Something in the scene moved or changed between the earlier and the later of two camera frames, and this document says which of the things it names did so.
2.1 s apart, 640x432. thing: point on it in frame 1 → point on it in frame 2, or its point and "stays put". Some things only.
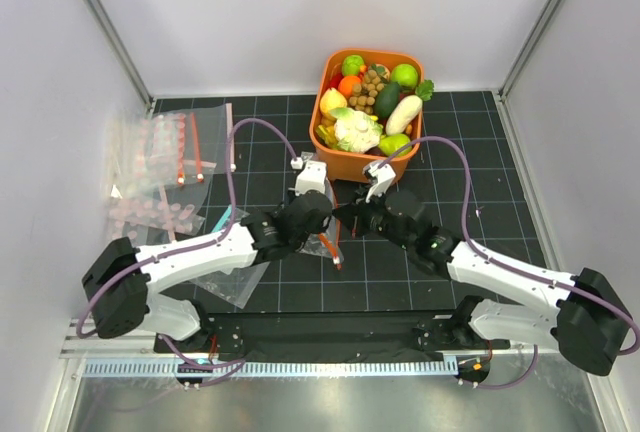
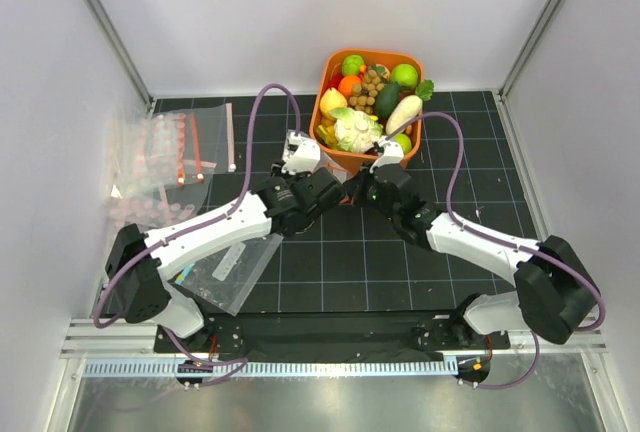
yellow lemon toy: (332, 99) stays put
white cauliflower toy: (355, 131) stays put
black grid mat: (464, 181) stays put
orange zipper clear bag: (326, 245) → (324, 162)
